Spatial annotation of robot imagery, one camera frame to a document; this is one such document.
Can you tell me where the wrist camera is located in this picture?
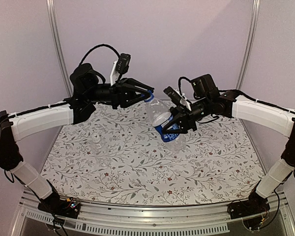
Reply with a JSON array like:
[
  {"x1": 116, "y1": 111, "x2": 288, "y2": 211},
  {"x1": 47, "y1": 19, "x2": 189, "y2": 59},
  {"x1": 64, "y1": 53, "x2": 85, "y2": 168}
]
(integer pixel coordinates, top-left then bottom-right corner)
[
  {"x1": 163, "y1": 86, "x2": 191, "y2": 111},
  {"x1": 110, "y1": 53, "x2": 131, "y2": 85}
]

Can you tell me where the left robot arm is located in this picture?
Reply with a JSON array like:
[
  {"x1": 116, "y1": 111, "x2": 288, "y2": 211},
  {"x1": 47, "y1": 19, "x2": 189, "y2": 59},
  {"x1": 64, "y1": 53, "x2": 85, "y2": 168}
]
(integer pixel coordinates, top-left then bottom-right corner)
[{"x1": 0, "y1": 61, "x2": 154, "y2": 213}]

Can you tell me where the clear empty plastic bottle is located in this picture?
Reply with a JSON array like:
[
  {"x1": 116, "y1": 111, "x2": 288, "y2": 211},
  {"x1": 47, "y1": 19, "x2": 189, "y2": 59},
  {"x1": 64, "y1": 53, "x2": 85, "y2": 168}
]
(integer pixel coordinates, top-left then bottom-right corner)
[{"x1": 90, "y1": 133, "x2": 111, "y2": 167}]

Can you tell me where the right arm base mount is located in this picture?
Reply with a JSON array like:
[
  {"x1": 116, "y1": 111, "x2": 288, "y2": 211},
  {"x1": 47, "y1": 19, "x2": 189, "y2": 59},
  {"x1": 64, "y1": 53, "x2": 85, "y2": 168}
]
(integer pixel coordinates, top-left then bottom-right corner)
[{"x1": 227, "y1": 190, "x2": 270, "y2": 219}]

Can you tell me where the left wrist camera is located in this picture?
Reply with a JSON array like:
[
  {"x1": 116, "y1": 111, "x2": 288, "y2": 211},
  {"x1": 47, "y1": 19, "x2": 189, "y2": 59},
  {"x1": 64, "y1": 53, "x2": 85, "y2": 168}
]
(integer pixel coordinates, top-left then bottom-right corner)
[{"x1": 110, "y1": 53, "x2": 131, "y2": 85}]

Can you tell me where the aluminium front frame rail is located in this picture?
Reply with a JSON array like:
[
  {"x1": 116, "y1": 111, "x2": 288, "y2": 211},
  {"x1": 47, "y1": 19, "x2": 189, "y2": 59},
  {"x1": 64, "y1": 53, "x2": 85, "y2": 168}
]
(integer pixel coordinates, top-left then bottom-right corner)
[{"x1": 11, "y1": 191, "x2": 295, "y2": 236}]

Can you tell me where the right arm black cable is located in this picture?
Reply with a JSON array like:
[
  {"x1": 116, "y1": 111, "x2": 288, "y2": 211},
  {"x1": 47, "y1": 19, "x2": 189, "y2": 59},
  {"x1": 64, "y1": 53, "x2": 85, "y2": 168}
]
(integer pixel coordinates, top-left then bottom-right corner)
[{"x1": 177, "y1": 76, "x2": 196, "y2": 96}]

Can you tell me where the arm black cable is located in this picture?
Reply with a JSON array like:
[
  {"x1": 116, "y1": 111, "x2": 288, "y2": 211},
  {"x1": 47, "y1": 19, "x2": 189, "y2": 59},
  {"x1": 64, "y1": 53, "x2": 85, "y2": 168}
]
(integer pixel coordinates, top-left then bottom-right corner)
[
  {"x1": 177, "y1": 76, "x2": 196, "y2": 96},
  {"x1": 78, "y1": 43, "x2": 121, "y2": 66}
]

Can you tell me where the blue label plastic bottle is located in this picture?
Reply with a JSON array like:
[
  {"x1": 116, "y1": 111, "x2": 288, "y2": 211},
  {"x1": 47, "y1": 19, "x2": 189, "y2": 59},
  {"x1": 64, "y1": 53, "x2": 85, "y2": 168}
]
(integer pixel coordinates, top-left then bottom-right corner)
[{"x1": 144, "y1": 90, "x2": 185, "y2": 154}]

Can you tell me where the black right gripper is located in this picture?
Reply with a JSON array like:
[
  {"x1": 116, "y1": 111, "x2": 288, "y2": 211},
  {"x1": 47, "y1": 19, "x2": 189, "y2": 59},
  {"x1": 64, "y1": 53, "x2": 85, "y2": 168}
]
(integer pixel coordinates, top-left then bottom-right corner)
[{"x1": 158, "y1": 96, "x2": 211, "y2": 133}]

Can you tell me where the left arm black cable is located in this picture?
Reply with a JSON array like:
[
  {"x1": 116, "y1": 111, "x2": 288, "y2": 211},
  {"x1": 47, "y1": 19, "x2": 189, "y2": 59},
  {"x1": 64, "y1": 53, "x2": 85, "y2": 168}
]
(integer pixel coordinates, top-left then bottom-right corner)
[{"x1": 78, "y1": 43, "x2": 121, "y2": 66}]

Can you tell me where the blue bottle cap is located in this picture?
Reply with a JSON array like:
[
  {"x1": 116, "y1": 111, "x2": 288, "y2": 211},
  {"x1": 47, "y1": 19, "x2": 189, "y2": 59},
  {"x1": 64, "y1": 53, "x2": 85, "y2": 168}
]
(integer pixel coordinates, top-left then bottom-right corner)
[{"x1": 143, "y1": 90, "x2": 154, "y2": 102}]

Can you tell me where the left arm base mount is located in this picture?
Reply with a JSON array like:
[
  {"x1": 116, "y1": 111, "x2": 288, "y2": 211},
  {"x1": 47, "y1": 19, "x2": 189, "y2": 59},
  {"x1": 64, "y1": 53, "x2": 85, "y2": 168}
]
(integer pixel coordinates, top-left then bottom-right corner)
[{"x1": 38, "y1": 183, "x2": 81, "y2": 219}]

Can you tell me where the floral patterned table mat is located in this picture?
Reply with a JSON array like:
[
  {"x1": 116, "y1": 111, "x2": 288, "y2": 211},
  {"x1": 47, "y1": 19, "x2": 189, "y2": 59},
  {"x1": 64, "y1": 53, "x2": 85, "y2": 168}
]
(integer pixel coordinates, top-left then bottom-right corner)
[{"x1": 41, "y1": 103, "x2": 264, "y2": 206}]

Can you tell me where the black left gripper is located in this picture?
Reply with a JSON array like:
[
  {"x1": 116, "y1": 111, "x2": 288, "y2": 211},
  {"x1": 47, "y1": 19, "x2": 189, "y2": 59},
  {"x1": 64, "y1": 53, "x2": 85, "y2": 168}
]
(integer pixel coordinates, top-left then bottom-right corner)
[{"x1": 85, "y1": 77, "x2": 153, "y2": 109}]

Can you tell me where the right aluminium corner post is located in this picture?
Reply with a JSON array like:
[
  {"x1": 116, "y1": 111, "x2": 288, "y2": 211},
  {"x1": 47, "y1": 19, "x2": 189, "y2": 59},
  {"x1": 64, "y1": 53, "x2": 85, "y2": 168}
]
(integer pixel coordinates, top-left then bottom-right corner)
[{"x1": 236, "y1": 0, "x2": 261, "y2": 90}]

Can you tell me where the aluminium corner post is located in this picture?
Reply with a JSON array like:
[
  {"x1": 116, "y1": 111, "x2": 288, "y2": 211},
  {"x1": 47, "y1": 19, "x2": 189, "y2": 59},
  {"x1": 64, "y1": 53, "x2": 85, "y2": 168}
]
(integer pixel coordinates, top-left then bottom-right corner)
[
  {"x1": 46, "y1": 0, "x2": 73, "y2": 96},
  {"x1": 236, "y1": 0, "x2": 261, "y2": 90}
]

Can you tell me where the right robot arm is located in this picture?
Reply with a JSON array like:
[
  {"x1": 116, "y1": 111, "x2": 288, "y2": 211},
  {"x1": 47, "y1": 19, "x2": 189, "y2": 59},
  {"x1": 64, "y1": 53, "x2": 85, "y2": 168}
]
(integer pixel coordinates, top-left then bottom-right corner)
[{"x1": 162, "y1": 74, "x2": 295, "y2": 214}]

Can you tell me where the left aluminium corner post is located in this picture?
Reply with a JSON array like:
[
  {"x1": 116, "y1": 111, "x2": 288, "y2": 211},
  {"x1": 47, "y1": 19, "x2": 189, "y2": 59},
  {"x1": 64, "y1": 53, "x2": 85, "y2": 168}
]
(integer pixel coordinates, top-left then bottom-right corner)
[{"x1": 46, "y1": 0, "x2": 73, "y2": 96}]

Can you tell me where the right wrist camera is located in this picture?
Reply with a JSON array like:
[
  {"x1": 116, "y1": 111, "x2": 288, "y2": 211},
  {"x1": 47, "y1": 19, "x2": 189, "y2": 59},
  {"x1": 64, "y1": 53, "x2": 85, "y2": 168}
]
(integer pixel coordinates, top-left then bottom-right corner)
[{"x1": 163, "y1": 86, "x2": 191, "y2": 111}]

